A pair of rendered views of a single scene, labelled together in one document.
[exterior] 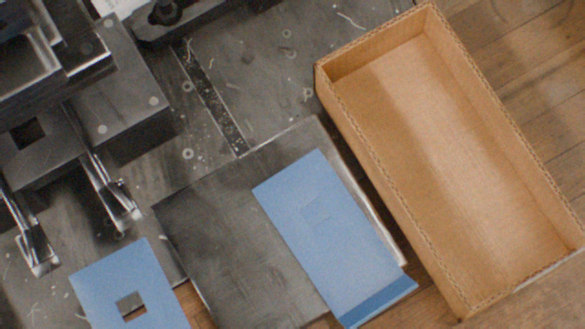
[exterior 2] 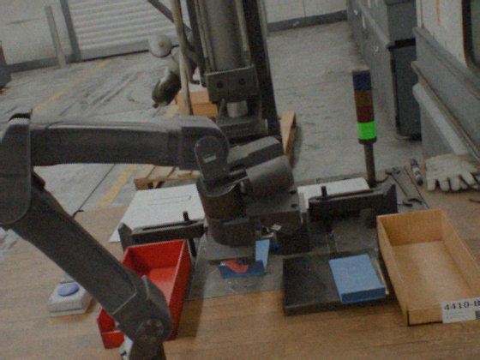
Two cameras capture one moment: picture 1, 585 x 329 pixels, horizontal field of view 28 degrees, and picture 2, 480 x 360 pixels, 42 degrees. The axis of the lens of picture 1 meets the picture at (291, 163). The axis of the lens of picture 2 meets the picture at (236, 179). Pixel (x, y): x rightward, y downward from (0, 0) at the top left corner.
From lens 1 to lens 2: 0.88 m
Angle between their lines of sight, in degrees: 56
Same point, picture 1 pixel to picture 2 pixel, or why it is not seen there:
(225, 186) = (318, 259)
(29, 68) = (249, 119)
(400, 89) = (421, 253)
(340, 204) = (367, 270)
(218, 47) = (345, 233)
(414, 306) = (386, 316)
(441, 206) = (420, 286)
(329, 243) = (353, 279)
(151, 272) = (263, 246)
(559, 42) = not seen: outside the picture
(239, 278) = (305, 283)
